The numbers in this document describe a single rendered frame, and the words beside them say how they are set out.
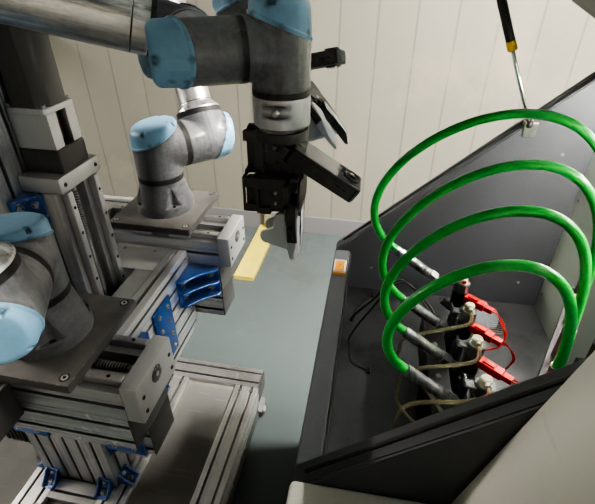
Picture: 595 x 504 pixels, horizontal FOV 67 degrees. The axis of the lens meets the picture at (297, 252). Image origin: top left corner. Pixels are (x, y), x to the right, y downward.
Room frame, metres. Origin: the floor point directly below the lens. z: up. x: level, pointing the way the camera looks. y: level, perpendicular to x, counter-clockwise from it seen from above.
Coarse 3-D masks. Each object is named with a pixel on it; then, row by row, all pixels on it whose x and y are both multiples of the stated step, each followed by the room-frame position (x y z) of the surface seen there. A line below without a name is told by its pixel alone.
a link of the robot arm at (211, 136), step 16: (176, 0) 1.26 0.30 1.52; (192, 96) 1.16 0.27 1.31; (208, 96) 1.19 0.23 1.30; (192, 112) 1.14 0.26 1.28; (208, 112) 1.15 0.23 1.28; (224, 112) 1.20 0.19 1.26; (192, 128) 1.11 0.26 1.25; (208, 128) 1.13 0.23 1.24; (224, 128) 1.15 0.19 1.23; (192, 144) 1.09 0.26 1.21; (208, 144) 1.11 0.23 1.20; (224, 144) 1.13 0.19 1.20; (208, 160) 1.14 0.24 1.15
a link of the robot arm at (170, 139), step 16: (144, 128) 1.06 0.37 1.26; (160, 128) 1.05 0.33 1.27; (176, 128) 1.09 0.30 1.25; (144, 144) 1.03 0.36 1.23; (160, 144) 1.04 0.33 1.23; (176, 144) 1.06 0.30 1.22; (144, 160) 1.03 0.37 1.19; (160, 160) 1.04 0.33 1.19; (176, 160) 1.06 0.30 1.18; (192, 160) 1.09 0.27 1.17; (144, 176) 1.04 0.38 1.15; (160, 176) 1.03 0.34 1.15; (176, 176) 1.06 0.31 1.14
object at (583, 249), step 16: (496, 208) 0.50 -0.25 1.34; (512, 208) 0.50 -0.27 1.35; (528, 208) 0.49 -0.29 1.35; (544, 208) 0.49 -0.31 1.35; (448, 224) 0.51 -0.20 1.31; (464, 224) 0.50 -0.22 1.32; (560, 224) 0.48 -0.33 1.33; (432, 240) 0.51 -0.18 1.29; (576, 240) 0.48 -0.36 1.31; (384, 288) 0.52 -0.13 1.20; (384, 304) 0.52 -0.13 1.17; (416, 336) 0.51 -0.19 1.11; (560, 336) 0.48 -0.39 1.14; (432, 352) 0.50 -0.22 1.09
